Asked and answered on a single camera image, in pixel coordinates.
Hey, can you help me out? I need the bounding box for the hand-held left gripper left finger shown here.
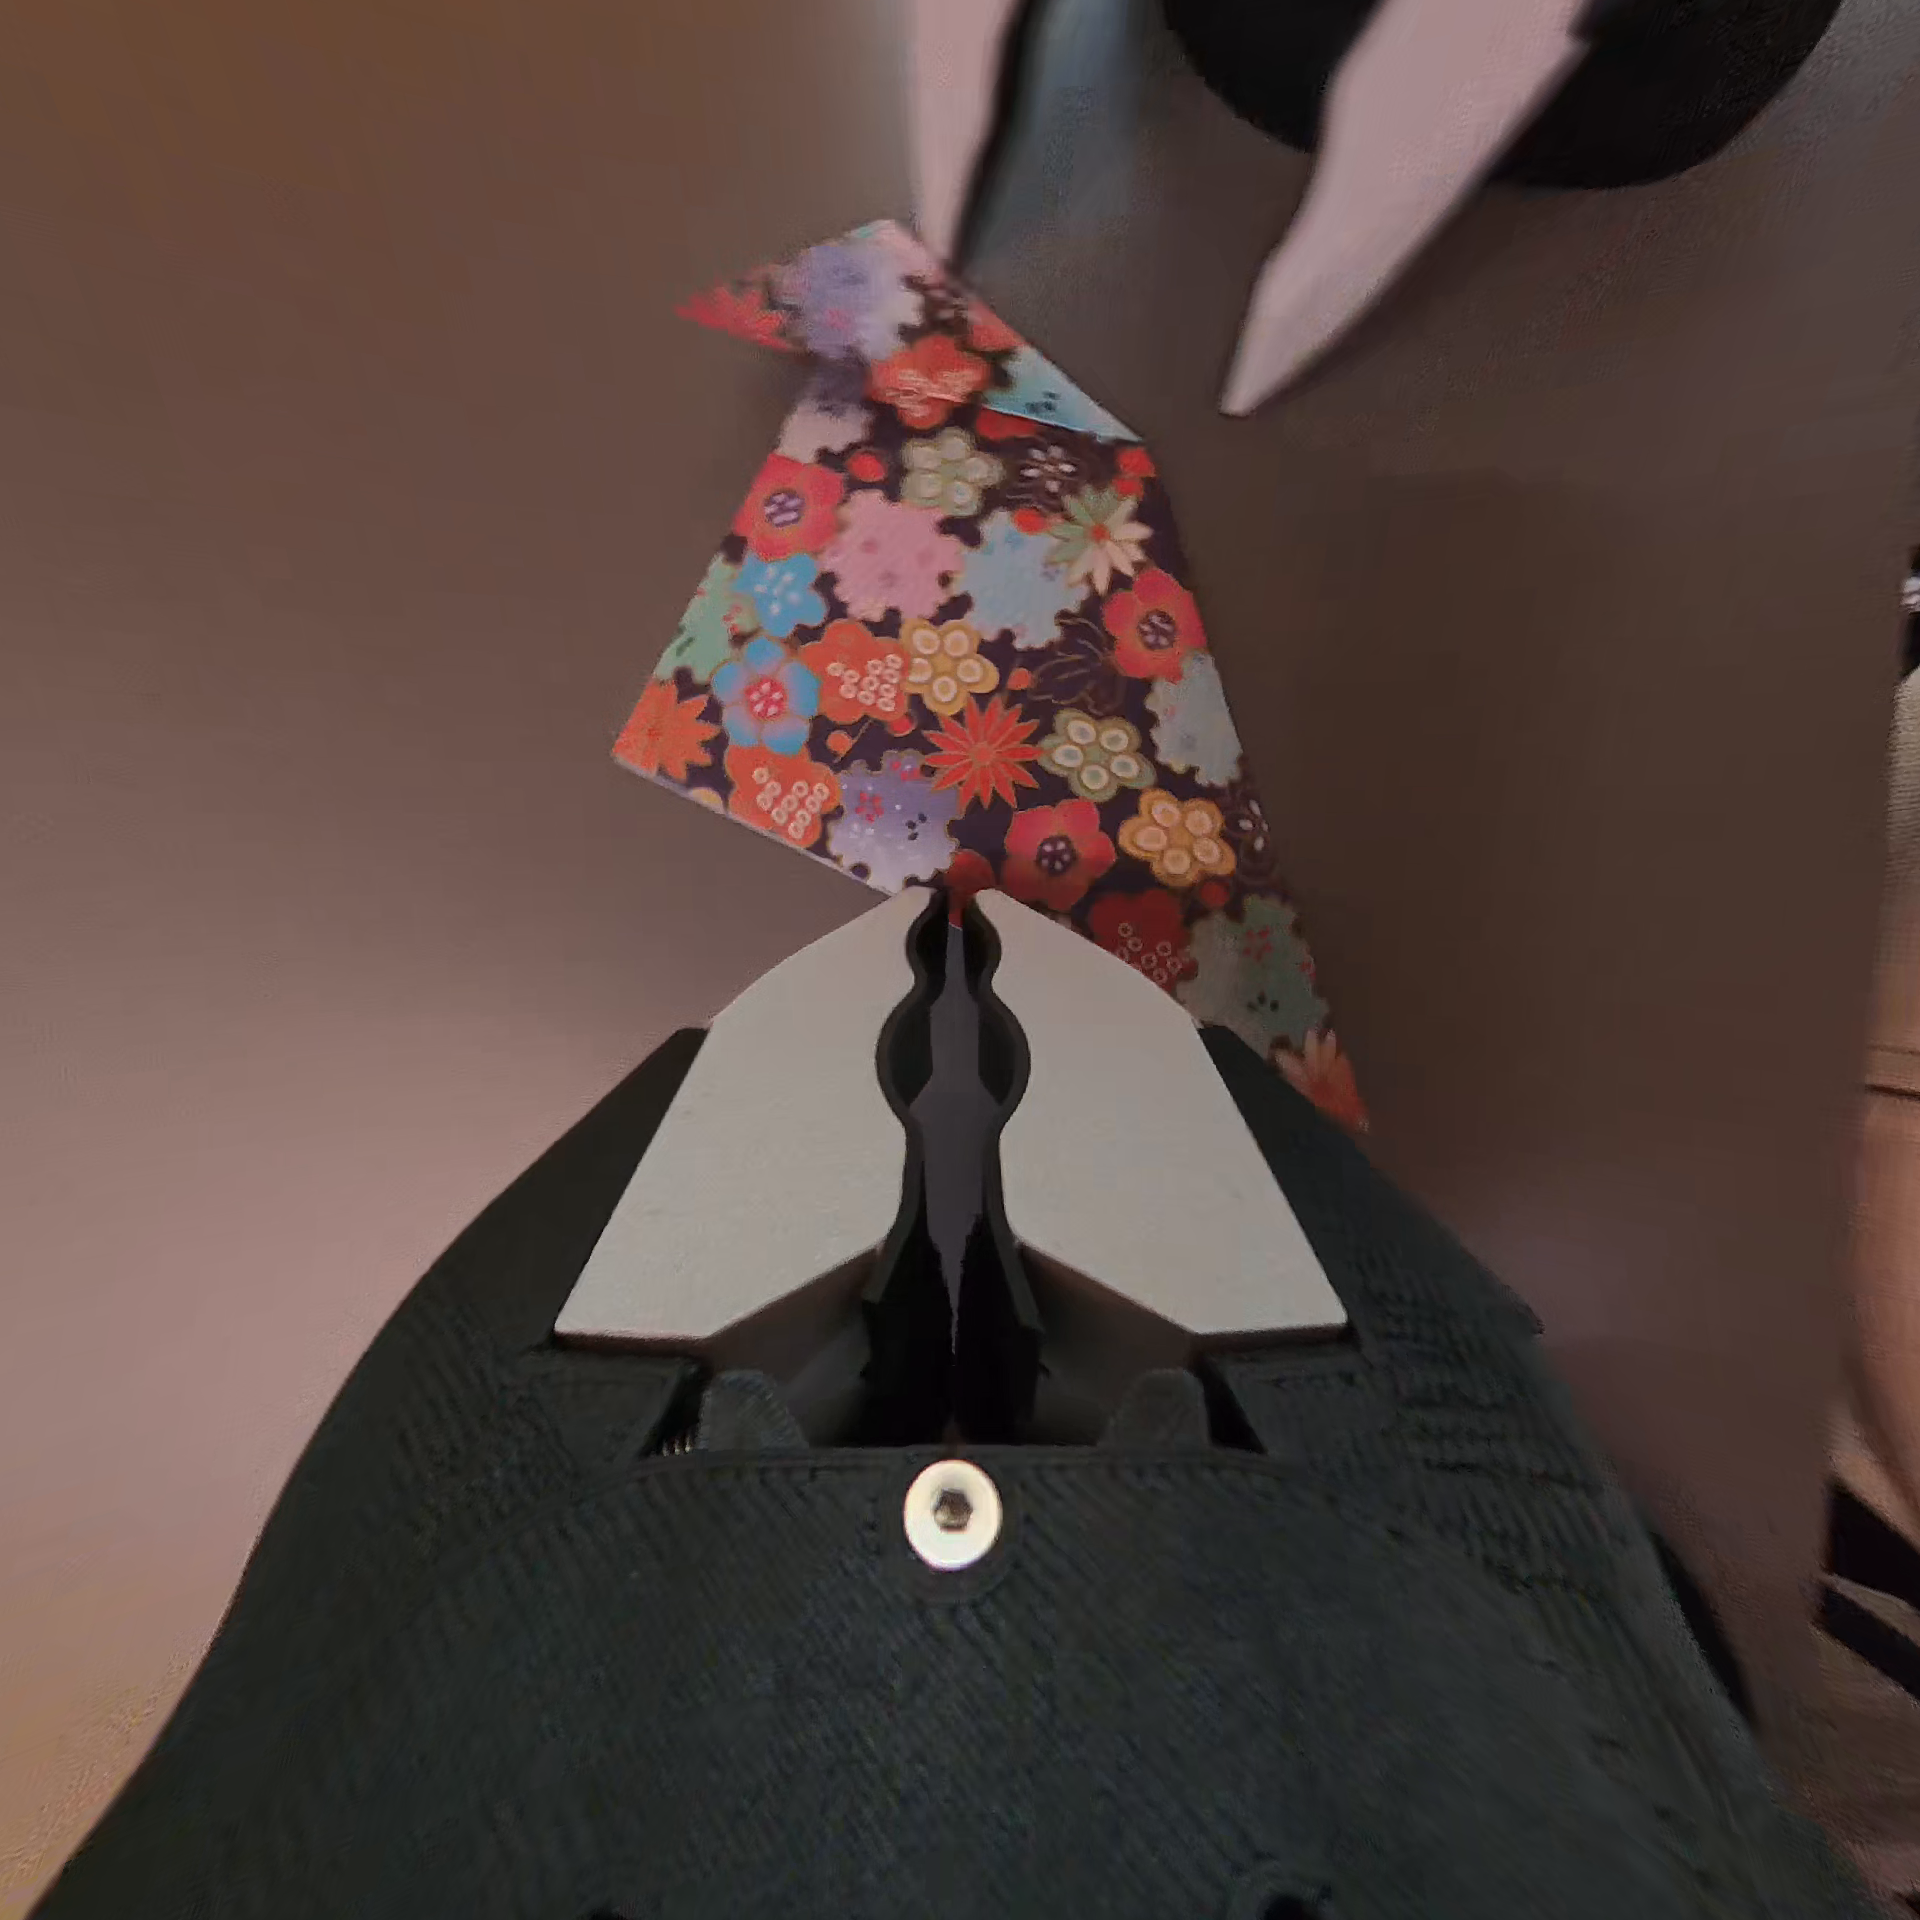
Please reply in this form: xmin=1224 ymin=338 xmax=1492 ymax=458
xmin=554 ymin=887 xmax=960 ymax=1350

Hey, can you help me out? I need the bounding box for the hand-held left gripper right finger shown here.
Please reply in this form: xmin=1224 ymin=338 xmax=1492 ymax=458
xmin=955 ymin=887 xmax=1348 ymax=1347

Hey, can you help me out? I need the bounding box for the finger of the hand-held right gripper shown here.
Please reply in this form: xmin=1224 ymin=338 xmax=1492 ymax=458
xmin=907 ymin=0 xmax=1041 ymax=271
xmin=1217 ymin=0 xmax=1596 ymax=418

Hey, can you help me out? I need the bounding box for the dark flower origami paper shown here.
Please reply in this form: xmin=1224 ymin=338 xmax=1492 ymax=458
xmin=612 ymin=217 xmax=1377 ymax=1138

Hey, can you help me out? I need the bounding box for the black textured armrest pad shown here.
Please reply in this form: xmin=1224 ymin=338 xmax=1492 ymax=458
xmin=1165 ymin=0 xmax=1847 ymax=192

